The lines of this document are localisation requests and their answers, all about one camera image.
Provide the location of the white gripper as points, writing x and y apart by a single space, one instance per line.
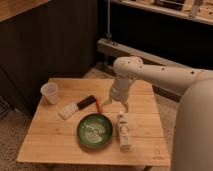
119 91

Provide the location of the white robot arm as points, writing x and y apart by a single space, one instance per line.
192 90

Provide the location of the white squeeze bottle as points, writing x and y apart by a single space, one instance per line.
123 132

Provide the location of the wooden table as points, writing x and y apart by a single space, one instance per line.
51 139

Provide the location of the metal pole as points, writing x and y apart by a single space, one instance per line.
108 20

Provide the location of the upper shelf with items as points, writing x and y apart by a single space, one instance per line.
194 10

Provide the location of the green pan with red handle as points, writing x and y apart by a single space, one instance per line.
95 130

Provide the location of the metal shelf rail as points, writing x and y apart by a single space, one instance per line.
116 50

